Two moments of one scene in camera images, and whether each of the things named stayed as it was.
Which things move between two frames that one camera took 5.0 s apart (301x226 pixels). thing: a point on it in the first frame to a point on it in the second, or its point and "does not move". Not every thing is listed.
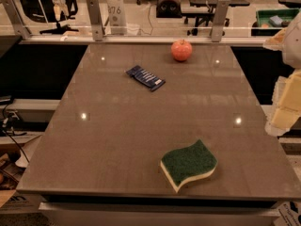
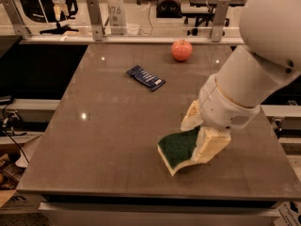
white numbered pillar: x=116 y=8 does not move
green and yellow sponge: x=189 y=163 to x=177 y=148
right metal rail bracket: x=220 y=19 does not move
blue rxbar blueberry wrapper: x=144 y=77 does not move
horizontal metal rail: x=93 y=40 does not move
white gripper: x=293 y=49 to x=223 y=108
